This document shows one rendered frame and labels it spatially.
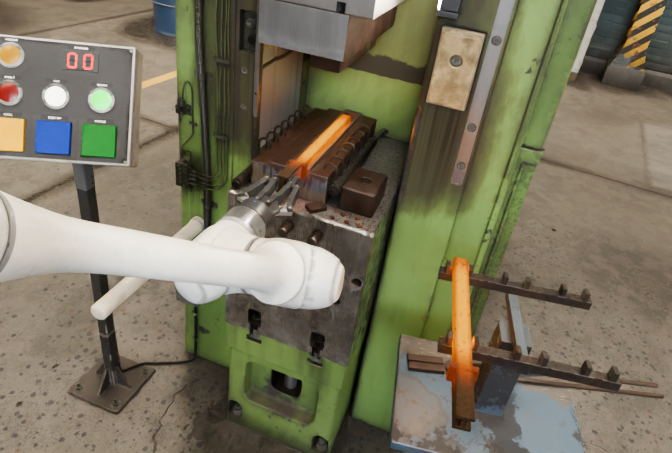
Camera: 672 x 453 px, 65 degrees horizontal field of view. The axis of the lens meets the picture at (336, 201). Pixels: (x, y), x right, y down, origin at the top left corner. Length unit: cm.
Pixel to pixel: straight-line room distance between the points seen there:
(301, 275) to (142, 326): 148
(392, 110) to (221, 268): 103
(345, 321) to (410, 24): 84
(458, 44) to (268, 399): 122
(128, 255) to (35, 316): 172
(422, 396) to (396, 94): 87
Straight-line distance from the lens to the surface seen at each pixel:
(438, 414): 121
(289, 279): 83
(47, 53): 141
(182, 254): 72
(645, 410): 249
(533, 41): 121
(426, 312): 156
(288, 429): 182
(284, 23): 116
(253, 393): 182
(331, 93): 170
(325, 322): 141
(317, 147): 134
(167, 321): 227
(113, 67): 136
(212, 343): 202
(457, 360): 93
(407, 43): 159
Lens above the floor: 159
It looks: 31 degrees down
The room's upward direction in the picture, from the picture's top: 8 degrees clockwise
